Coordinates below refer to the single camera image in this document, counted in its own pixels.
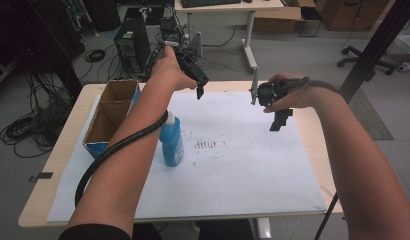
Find white table leg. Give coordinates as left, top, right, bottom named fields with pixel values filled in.
left=248, top=217, right=273, bottom=240

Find black stand leg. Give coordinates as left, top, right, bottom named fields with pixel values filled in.
left=313, top=191, right=341, bottom=240

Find black computer tower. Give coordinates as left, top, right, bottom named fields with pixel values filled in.
left=113, top=17, right=152, bottom=73

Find person's left hand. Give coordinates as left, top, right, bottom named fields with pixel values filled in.
left=149, top=45, right=198, bottom=92

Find black spiral-wrapped cable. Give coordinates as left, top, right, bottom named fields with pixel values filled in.
left=74, top=110, right=169, bottom=208

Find black office chair base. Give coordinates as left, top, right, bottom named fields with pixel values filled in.
left=337, top=45, right=398, bottom=76

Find black tape strip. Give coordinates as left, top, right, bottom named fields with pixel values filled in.
left=28, top=171, right=54, bottom=183

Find open cardboard box blue outside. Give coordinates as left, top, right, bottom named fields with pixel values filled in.
left=82, top=79, right=142, bottom=160

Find wooden cabinet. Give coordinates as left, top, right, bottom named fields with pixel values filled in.
left=314, top=0, right=391, bottom=32

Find brown cardboard box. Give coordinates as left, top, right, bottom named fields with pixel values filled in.
left=252, top=0, right=316, bottom=34

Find grey sleeved cable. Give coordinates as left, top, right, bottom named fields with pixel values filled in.
left=286, top=76, right=341, bottom=95

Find person's black sleeve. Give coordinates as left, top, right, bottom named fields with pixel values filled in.
left=58, top=223, right=133, bottom=240

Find person's right hand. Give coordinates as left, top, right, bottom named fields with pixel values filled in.
left=262, top=73, right=319, bottom=114

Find black keyboard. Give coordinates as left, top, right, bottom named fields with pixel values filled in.
left=180, top=0, right=243, bottom=9

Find white paper sheet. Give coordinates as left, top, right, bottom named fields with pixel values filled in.
left=46, top=89, right=327, bottom=223

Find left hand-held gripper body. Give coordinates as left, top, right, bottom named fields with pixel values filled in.
left=174, top=31, right=210, bottom=88

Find blue bottle with white cap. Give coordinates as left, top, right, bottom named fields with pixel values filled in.
left=158, top=110, right=185, bottom=168

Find white desk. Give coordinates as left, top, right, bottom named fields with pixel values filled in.
left=174, top=0, right=285, bottom=74

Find tangle of black floor cables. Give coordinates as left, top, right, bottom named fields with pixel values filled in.
left=0, top=71, right=73, bottom=159

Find black metal stand post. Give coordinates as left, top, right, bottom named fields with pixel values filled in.
left=337, top=0, right=410, bottom=104

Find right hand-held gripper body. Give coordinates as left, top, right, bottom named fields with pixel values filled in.
left=249, top=66, right=295, bottom=108

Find coiled black cable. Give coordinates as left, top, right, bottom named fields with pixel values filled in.
left=84, top=48, right=107, bottom=64

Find person's dark trousers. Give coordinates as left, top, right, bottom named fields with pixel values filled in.
left=132, top=219, right=258, bottom=240

